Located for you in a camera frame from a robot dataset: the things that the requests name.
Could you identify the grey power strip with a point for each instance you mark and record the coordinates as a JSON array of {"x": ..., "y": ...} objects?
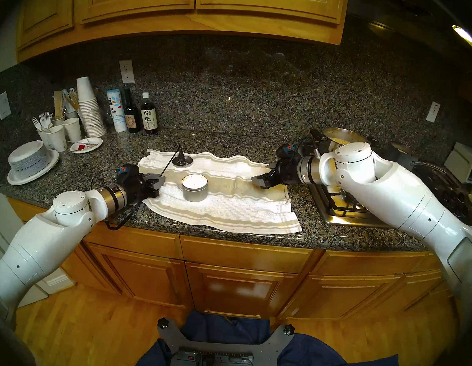
[{"x": 224, "y": 357}]

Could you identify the silver tin lid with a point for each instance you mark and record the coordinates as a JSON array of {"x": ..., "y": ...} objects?
[{"x": 188, "y": 162}]

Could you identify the white beige striped towel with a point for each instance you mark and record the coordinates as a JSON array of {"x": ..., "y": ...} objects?
[{"x": 239, "y": 200}]

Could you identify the soy sauce bottle white label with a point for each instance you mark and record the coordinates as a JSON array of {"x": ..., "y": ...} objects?
[{"x": 149, "y": 120}]

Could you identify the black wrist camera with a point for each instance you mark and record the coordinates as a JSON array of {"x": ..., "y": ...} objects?
[
  {"x": 127, "y": 169},
  {"x": 286, "y": 149}
]

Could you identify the white toaster oven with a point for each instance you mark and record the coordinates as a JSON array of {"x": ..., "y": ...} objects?
[{"x": 461, "y": 163}]

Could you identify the flat wooden sticks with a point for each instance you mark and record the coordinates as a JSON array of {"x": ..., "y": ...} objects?
[{"x": 58, "y": 104}]

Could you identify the stainless steel pan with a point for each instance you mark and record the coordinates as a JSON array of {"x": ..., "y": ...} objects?
[{"x": 347, "y": 134}]

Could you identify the range hood lamp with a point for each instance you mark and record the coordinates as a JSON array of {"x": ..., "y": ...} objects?
[{"x": 465, "y": 36}]

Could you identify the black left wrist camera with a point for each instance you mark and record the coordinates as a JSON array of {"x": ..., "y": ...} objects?
[{"x": 127, "y": 169}]

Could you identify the small white plate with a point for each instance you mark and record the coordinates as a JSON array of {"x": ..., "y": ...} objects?
[{"x": 93, "y": 142}]

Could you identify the black base knob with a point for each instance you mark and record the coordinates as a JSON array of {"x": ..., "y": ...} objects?
[
  {"x": 163, "y": 323},
  {"x": 289, "y": 329}
]

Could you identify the wooden base cabinet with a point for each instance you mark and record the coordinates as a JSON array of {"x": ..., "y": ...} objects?
[{"x": 239, "y": 278}]

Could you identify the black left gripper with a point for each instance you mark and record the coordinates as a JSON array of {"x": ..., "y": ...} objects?
[{"x": 136, "y": 188}]

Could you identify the black metal candle snuffer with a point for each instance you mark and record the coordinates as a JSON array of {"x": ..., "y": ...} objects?
[{"x": 181, "y": 155}]

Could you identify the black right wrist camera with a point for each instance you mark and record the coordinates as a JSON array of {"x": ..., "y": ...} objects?
[{"x": 286, "y": 149}]

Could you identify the white wall outlet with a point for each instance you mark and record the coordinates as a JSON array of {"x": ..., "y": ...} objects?
[
  {"x": 433, "y": 112},
  {"x": 127, "y": 71}
]

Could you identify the white plastic fork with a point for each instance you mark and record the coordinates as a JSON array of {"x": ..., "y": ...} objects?
[
  {"x": 36, "y": 123},
  {"x": 49, "y": 119},
  {"x": 43, "y": 119}
]

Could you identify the white blue salt canister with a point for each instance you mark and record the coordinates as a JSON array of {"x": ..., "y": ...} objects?
[{"x": 117, "y": 111}]

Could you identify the wooden wall cabinet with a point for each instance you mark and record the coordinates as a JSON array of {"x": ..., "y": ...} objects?
[{"x": 169, "y": 10}]

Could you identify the large white plate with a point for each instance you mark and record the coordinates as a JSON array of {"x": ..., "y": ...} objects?
[{"x": 53, "y": 161}]

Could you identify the stack of white paper cups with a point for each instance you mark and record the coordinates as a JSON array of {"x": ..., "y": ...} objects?
[{"x": 91, "y": 114}]

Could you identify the steel gas stove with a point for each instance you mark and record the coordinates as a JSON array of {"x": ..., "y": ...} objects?
[{"x": 340, "y": 210}]

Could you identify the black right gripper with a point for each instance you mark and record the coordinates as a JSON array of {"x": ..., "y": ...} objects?
[{"x": 285, "y": 171}]

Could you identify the dark cooking pot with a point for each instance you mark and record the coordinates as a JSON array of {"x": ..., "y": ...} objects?
[{"x": 403, "y": 151}]

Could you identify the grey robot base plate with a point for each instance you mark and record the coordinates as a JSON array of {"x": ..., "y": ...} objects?
[{"x": 271, "y": 350}]

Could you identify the dark glass bottle beige label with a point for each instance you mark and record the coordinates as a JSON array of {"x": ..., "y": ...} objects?
[{"x": 131, "y": 119}]

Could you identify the white light switch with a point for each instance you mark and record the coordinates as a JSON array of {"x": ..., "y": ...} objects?
[{"x": 3, "y": 105}]

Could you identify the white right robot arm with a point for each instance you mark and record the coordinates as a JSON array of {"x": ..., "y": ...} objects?
[{"x": 395, "y": 195}]

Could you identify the dark range hood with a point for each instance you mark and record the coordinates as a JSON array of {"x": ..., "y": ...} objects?
[{"x": 403, "y": 20}]

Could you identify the silver tin candle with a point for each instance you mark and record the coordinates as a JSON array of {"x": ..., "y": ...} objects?
[{"x": 194, "y": 190}]

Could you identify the stack of grey paper plates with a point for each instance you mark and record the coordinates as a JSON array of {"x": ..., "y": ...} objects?
[{"x": 28, "y": 160}]

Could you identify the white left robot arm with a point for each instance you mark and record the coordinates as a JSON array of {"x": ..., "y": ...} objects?
[{"x": 42, "y": 242}]

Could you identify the white paper cup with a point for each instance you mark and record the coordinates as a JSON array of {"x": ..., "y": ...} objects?
[
  {"x": 43, "y": 138},
  {"x": 72, "y": 114},
  {"x": 72, "y": 129},
  {"x": 58, "y": 121},
  {"x": 57, "y": 138}
]

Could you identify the dark blue cloth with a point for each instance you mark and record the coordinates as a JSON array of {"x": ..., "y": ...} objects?
[{"x": 322, "y": 360}]

